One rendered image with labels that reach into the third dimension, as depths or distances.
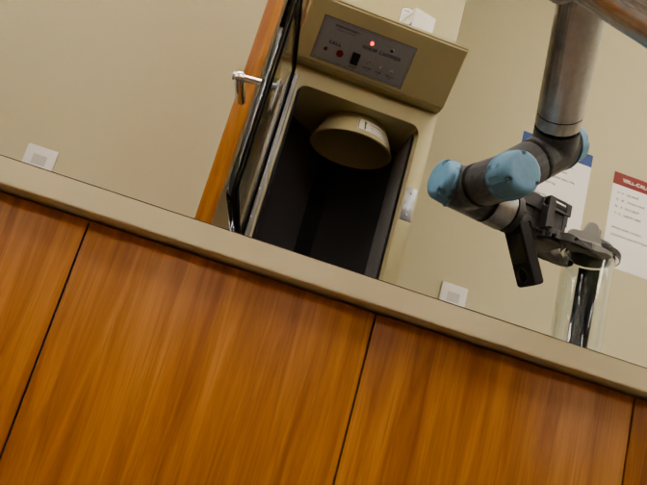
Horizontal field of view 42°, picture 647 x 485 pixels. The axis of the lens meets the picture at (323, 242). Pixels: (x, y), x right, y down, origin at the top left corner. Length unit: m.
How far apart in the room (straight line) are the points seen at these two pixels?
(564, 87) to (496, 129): 0.96
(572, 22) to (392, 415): 0.64
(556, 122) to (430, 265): 0.81
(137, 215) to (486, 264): 1.15
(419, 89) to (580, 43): 0.47
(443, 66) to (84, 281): 0.84
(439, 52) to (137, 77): 0.79
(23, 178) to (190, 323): 0.31
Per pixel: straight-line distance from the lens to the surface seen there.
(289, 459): 1.24
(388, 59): 1.70
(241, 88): 1.39
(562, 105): 1.38
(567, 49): 1.34
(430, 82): 1.72
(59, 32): 2.19
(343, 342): 1.28
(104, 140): 2.07
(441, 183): 1.41
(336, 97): 1.71
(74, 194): 1.25
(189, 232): 1.24
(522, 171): 1.34
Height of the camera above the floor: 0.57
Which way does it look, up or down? 18 degrees up
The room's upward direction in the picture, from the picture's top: 16 degrees clockwise
